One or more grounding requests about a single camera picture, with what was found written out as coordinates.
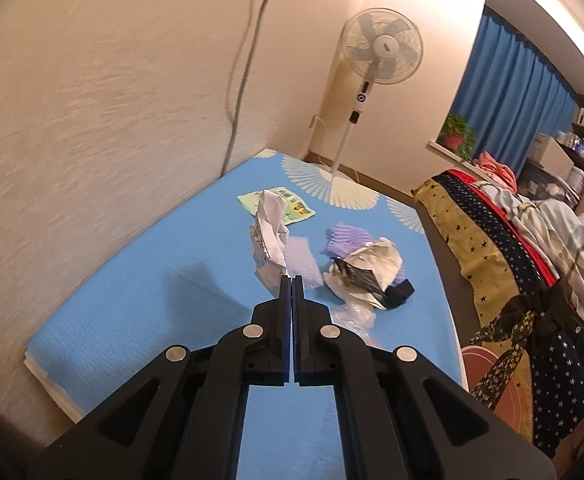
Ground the white standing fan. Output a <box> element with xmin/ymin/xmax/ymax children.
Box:
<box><xmin>322</xmin><ymin>7</ymin><xmax>425</xmax><ymax>196</ymax></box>

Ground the potted green plant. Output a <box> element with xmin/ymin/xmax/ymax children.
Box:
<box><xmin>439</xmin><ymin>113</ymin><xmax>477</xmax><ymax>161</ymax></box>

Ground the red cloth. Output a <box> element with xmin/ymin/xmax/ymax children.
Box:
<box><xmin>446</xmin><ymin>169</ymin><xmax>584</xmax><ymax>396</ymax></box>

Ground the dark wall cable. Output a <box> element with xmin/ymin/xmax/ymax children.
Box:
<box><xmin>224</xmin><ymin>0</ymin><xmax>290</xmax><ymax>178</ymax></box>

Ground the white and black wrapper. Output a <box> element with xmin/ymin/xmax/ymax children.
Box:
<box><xmin>323</xmin><ymin>237</ymin><xmax>417</xmax><ymax>311</ymax></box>

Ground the dark floral ribbon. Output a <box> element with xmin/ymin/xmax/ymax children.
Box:
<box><xmin>469</xmin><ymin>295</ymin><xmax>572</xmax><ymax>411</ymax></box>

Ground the clear bubble wrap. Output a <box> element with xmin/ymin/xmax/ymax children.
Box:
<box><xmin>284</xmin><ymin>234</ymin><xmax>379</xmax><ymax>348</ymax></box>

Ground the pink cloth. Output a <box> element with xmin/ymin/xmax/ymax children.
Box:
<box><xmin>474</xmin><ymin>150</ymin><xmax>517</xmax><ymax>191</ymax></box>

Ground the green printed packet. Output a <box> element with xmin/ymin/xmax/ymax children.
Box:
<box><xmin>237</xmin><ymin>187</ymin><xmax>317</xmax><ymax>226</ymax></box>

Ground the blue patterned mat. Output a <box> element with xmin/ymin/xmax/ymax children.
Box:
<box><xmin>22</xmin><ymin>149</ymin><xmax>470</xmax><ymax>480</ymax></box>

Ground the navy star print cloth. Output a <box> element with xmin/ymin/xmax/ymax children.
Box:
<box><xmin>432</xmin><ymin>172</ymin><xmax>584</xmax><ymax>461</ymax></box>

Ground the pink basin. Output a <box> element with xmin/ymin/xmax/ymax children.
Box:
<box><xmin>460</xmin><ymin>344</ymin><xmax>535</xmax><ymax>441</ymax></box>

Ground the white paper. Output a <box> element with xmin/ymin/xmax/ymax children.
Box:
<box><xmin>248</xmin><ymin>189</ymin><xmax>293</xmax><ymax>297</ymax></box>

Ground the blue curtain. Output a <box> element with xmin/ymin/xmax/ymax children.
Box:
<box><xmin>450</xmin><ymin>10</ymin><xmax>580</xmax><ymax>161</ymax></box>

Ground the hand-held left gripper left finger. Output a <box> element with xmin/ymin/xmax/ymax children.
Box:
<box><xmin>27</xmin><ymin>275</ymin><xmax>293</xmax><ymax>480</ymax></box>

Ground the yellow star print cloth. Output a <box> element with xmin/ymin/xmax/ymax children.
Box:
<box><xmin>412</xmin><ymin>176</ymin><xmax>537</xmax><ymax>436</ymax></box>

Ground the white box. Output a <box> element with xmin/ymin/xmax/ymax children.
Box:
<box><xmin>529</xmin><ymin>132</ymin><xmax>575</xmax><ymax>176</ymax></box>

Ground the plaid light bedding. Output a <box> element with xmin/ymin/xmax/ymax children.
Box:
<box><xmin>482</xmin><ymin>180</ymin><xmax>584</xmax><ymax>341</ymax></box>

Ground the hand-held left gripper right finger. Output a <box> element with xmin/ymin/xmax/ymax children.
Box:
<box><xmin>292</xmin><ymin>275</ymin><xmax>557</xmax><ymax>480</ymax></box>

